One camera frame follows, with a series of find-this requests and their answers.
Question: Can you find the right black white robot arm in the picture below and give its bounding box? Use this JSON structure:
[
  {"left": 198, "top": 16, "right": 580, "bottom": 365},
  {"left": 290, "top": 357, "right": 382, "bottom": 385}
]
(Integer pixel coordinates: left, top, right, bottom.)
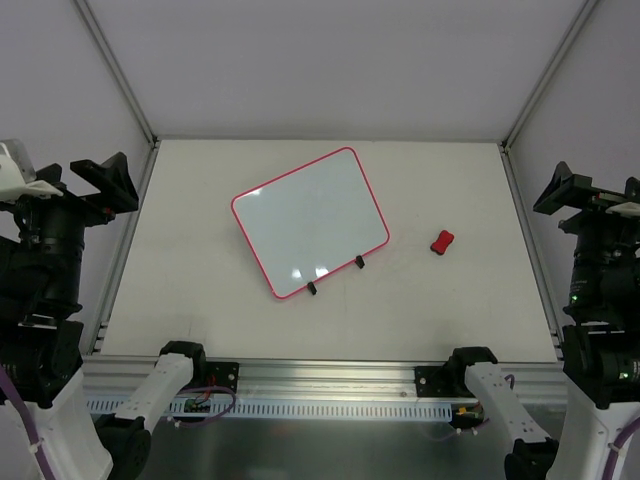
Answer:
[{"left": 443, "top": 162, "right": 639, "bottom": 479}]

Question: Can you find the pink-framed small whiteboard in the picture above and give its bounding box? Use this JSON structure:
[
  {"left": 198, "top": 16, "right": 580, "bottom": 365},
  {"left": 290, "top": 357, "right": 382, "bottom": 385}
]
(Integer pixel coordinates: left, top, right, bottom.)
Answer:
[{"left": 230, "top": 146, "right": 391, "bottom": 300}]

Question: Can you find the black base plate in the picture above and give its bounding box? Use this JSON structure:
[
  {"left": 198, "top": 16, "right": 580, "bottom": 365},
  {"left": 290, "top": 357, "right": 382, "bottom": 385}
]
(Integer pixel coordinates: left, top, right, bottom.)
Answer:
[
  {"left": 414, "top": 365, "right": 451, "bottom": 398},
  {"left": 205, "top": 361, "right": 240, "bottom": 393}
]

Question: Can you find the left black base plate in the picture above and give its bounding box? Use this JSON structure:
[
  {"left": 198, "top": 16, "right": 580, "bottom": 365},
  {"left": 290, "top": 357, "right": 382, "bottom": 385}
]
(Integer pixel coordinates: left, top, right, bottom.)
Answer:
[{"left": 205, "top": 361, "right": 240, "bottom": 393}]

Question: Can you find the white slotted cable duct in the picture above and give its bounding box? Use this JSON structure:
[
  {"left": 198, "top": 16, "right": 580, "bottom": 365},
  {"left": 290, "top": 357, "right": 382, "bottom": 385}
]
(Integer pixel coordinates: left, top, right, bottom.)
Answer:
[{"left": 87, "top": 395, "right": 453, "bottom": 423}]

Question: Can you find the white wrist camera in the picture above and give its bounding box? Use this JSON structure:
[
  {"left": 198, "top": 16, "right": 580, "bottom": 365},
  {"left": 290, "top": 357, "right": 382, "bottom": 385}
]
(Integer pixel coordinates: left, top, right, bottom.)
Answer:
[
  {"left": 593, "top": 191, "right": 640, "bottom": 218},
  {"left": 0, "top": 139, "right": 63, "bottom": 203}
]

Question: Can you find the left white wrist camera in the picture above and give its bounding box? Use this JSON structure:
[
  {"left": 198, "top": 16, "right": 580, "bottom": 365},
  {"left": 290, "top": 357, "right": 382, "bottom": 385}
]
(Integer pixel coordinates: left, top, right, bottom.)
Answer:
[{"left": 0, "top": 139, "right": 63, "bottom": 203}]

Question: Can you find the red whiteboard eraser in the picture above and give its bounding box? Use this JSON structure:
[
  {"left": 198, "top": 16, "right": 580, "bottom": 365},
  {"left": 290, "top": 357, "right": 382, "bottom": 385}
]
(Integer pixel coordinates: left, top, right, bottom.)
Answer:
[{"left": 430, "top": 230, "right": 455, "bottom": 256}]

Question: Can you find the right aluminium frame post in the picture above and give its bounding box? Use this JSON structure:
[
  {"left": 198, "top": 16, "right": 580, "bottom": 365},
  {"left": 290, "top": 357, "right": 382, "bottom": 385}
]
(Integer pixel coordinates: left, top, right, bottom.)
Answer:
[{"left": 498, "top": 0, "right": 602, "bottom": 362}]

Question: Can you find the aluminium mounting rail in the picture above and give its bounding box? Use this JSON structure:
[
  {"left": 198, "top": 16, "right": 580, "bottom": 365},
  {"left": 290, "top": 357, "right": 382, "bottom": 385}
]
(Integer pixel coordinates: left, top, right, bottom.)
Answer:
[{"left": 84, "top": 355, "right": 567, "bottom": 406}]

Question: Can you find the left aluminium frame post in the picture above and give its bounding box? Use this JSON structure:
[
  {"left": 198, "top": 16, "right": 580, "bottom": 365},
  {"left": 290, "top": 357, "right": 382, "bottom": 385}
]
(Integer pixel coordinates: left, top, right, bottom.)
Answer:
[{"left": 72, "top": 1, "right": 160, "bottom": 355}]

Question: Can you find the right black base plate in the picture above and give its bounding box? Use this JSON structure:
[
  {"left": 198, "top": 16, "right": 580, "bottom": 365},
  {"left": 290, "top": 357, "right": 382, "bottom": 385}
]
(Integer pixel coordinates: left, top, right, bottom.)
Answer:
[{"left": 414, "top": 365, "right": 451, "bottom": 398}]

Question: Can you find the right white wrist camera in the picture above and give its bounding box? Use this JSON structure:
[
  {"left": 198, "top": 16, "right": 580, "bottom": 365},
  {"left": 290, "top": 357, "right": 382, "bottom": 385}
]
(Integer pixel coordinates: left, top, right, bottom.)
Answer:
[{"left": 593, "top": 191, "right": 640, "bottom": 218}]

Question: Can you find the aluminium frame post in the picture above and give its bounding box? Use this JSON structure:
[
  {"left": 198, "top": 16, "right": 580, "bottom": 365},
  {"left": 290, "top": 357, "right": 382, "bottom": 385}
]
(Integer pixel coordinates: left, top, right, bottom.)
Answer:
[
  {"left": 498, "top": 0, "right": 602, "bottom": 362},
  {"left": 72, "top": 1, "right": 160, "bottom": 355}
]

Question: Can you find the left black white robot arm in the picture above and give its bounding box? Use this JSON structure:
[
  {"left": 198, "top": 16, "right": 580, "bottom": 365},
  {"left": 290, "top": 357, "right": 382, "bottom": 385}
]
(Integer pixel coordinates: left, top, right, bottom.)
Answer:
[{"left": 1, "top": 143, "right": 208, "bottom": 479}]

